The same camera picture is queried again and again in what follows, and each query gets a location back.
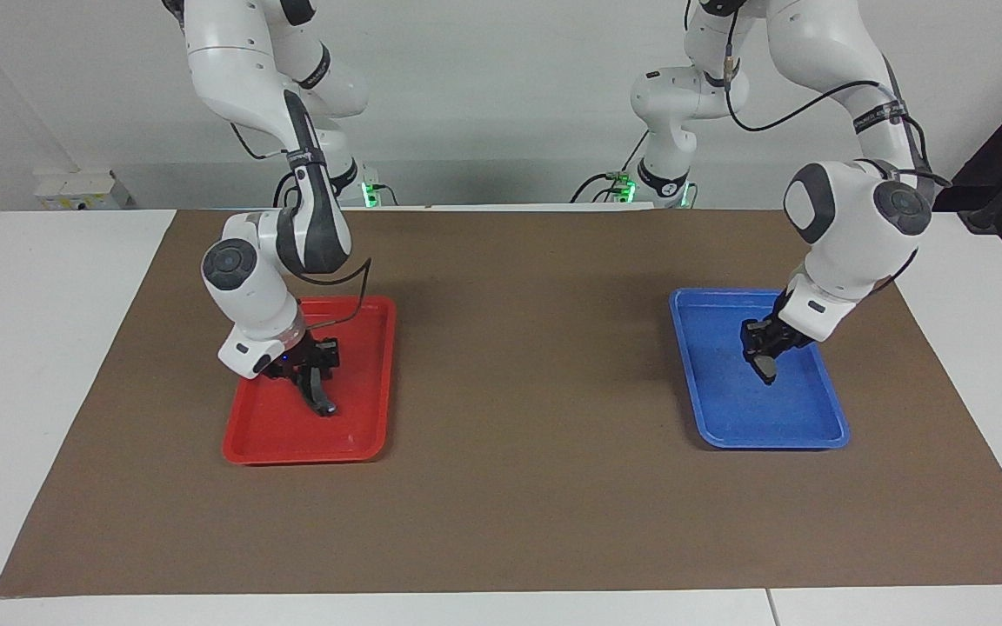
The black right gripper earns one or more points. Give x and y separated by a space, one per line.
305 356

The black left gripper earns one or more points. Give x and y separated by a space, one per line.
775 335

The small grey brake pad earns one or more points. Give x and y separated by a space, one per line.
766 376

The curved dark brake pad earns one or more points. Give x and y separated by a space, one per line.
323 403

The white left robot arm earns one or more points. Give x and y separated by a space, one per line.
849 243

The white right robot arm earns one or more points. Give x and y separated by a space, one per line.
249 296

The blue plastic tray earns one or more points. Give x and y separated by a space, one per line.
771 417

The red plastic tray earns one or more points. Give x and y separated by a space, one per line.
292 435

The brown paper table mat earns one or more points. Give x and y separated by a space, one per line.
510 504

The white wall socket box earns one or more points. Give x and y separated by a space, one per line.
79 191

